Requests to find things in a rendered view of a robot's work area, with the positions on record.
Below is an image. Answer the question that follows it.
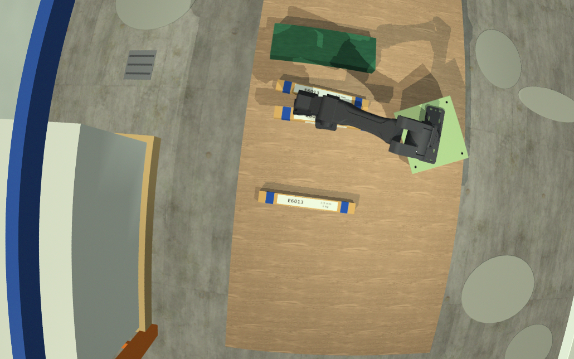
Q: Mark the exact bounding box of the tan welding electrode pack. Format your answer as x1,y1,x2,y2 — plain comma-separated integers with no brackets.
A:
274,106,361,130
258,191,356,214
275,79,369,111

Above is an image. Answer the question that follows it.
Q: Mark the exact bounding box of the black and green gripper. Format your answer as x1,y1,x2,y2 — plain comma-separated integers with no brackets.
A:
315,122,337,131

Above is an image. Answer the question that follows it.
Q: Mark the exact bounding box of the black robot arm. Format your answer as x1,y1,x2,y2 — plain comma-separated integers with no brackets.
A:
293,90,445,164

